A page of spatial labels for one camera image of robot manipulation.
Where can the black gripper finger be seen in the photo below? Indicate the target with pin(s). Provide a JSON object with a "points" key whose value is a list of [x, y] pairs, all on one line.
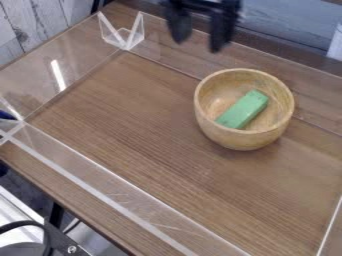
{"points": [[222, 28], [179, 23]]}

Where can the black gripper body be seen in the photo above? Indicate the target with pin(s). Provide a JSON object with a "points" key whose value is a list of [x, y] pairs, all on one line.
{"points": [[205, 5]]}

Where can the green rectangular block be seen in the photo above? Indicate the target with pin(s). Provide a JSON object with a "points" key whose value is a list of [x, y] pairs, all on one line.
{"points": [[244, 111]]}

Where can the brown wooden bowl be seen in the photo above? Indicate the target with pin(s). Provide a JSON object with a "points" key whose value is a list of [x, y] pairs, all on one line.
{"points": [[217, 93]]}

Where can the clear acrylic tray walls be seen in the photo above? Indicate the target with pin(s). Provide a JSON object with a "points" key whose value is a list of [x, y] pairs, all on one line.
{"points": [[109, 141]]}

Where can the black table leg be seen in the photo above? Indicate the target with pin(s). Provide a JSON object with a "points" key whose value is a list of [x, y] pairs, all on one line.
{"points": [[57, 215]]}

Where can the black metal bracket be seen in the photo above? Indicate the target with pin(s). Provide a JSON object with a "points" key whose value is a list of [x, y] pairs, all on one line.
{"points": [[61, 245]]}

